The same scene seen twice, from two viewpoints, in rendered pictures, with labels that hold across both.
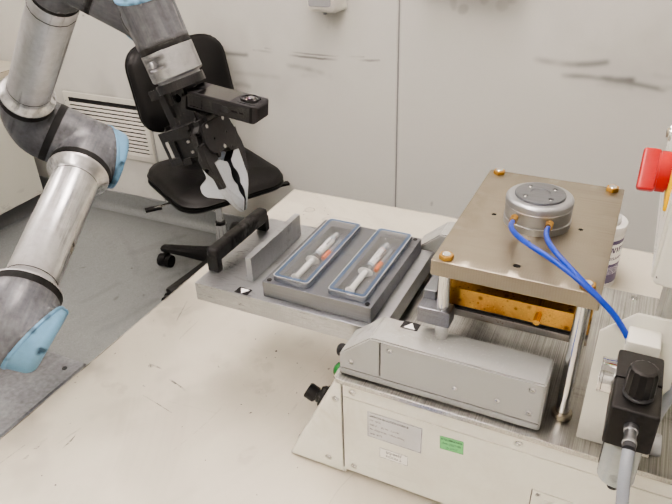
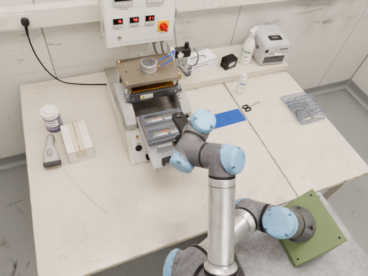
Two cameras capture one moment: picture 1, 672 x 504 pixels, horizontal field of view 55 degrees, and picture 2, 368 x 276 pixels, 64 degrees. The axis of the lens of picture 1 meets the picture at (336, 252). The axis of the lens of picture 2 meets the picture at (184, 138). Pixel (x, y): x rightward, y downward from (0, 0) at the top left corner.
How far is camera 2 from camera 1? 1.66 m
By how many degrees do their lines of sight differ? 92
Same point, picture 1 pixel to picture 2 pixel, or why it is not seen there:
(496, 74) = not seen: outside the picture
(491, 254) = (170, 69)
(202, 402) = (200, 180)
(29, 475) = (253, 192)
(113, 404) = not seen: hidden behind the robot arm
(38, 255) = (237, 218)
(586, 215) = (137, 62)
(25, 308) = (247, 201)
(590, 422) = not seen: hidden behind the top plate
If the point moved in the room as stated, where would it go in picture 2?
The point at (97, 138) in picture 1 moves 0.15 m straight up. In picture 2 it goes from (187, 253) to (193, 237)
